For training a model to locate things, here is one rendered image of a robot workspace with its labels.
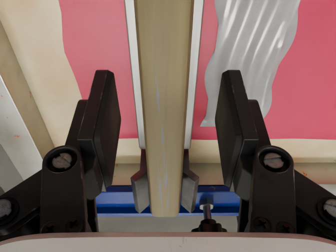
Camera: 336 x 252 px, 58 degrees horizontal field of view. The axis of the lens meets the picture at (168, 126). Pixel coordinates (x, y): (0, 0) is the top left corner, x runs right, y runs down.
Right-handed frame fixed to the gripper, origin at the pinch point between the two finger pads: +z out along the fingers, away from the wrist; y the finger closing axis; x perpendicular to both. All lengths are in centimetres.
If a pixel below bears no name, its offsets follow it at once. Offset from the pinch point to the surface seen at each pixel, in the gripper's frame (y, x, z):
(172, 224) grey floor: 4, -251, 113
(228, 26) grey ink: 5.3, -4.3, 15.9
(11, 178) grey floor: -111, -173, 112
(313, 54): 14.0, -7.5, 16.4
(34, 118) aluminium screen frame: -14.5, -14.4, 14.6
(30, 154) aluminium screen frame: -15.6, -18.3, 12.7
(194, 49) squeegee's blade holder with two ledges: 2.1, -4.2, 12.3
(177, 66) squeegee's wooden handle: 0.6, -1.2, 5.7
